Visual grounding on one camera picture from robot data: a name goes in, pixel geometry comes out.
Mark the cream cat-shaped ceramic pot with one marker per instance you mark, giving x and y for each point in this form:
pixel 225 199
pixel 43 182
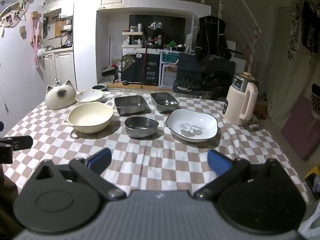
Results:
pixel 60 97

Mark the wall photo collage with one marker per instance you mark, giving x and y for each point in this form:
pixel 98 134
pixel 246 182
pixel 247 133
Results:
pixel 10 15

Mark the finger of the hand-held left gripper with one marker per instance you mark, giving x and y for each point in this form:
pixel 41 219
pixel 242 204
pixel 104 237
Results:
pixel 22 143

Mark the purple cushion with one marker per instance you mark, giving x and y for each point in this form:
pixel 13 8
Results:
pixel 302 130

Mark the brown white checkered tablecloth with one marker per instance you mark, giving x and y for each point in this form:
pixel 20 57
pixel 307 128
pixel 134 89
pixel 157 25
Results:
pixel 150 155

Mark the white shelf rack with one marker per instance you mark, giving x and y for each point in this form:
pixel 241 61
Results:
pixel 132 38

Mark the floral bowl with yellow rim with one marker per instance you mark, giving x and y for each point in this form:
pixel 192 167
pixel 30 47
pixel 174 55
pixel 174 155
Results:
pixel 88 96

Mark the black lettered fabric sign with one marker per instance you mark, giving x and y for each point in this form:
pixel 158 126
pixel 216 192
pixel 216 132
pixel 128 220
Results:
pixel 151 70

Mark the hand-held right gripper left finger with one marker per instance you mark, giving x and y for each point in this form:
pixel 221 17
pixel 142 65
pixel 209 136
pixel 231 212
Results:
pixel 100 160

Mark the chrome faucet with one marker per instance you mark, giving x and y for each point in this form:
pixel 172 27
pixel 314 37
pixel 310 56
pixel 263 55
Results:
pixel 57 82

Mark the black jacket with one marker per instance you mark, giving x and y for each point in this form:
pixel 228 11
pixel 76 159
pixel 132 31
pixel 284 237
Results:
pixel 210 37

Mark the dark pile of clothes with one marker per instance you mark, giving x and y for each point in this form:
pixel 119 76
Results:
pixel 200 72

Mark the hanging dark clothes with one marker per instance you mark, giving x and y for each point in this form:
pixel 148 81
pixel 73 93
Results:
pixel 310 25

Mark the white poster with teal label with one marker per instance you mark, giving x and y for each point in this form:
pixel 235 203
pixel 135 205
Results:
pixel 165 80

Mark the round stainless steel bowl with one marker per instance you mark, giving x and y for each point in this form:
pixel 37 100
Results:
pixel 140 127

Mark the white plate with dark rim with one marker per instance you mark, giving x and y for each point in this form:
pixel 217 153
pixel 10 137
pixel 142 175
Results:
pixel 192 122

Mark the rectangular stainless steel tray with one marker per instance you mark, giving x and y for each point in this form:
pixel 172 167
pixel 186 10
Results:
pixel 165 100
pixel 130 102

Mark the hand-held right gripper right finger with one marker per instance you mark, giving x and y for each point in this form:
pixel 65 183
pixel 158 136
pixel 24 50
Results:
pixel 218 163

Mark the pink electric kettle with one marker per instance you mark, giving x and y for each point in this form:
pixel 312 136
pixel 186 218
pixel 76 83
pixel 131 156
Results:
pixel 237 102

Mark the yellow stool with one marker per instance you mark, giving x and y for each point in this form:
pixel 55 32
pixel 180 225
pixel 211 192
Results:
pixel 312 177

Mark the white plastic bag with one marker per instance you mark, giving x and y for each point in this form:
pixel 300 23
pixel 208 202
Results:
pixel 311 227

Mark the white kitchen cabinet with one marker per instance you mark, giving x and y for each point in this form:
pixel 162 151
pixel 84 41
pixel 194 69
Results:
pixel 62 67

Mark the pink ribbon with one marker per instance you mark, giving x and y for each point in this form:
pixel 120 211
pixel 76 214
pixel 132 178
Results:
pixel 35 40

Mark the small dark bowl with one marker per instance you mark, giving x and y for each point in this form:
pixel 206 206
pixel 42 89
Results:
pixel 98 87

